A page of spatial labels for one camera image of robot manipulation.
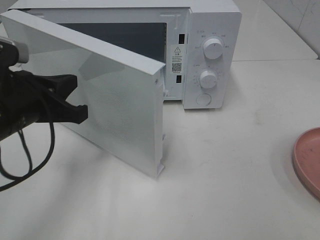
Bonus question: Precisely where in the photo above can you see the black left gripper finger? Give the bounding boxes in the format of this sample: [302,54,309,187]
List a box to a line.
[49,97,88,124]
[14,70,78,100]

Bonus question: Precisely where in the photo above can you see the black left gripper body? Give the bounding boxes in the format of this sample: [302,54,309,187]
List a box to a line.
[0,42,58,125]

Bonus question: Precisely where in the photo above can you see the white microwave door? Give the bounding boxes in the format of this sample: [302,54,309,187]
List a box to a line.
[1,10,165,177]

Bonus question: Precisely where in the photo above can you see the white round door button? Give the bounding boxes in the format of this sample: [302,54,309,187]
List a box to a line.
[196,93,212,106]

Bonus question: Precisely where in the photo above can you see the white microwave knob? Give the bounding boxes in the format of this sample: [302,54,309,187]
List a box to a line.
[203,36,224,60]
[199,70,218,89]

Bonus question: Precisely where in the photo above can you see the pink round plate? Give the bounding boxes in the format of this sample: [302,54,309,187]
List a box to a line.
[292,127,320,199]

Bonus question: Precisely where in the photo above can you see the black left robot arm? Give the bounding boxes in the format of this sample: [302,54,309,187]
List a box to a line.
[0,39,88,140]

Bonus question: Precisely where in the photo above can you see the white warning label sticker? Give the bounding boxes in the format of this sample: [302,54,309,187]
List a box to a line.
[169,44,185,74]

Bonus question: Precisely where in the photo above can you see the white microwave oven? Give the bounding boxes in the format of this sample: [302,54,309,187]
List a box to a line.
[4,0,242,109]

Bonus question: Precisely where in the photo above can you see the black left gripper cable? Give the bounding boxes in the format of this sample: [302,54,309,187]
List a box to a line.
[0,74,56,192]

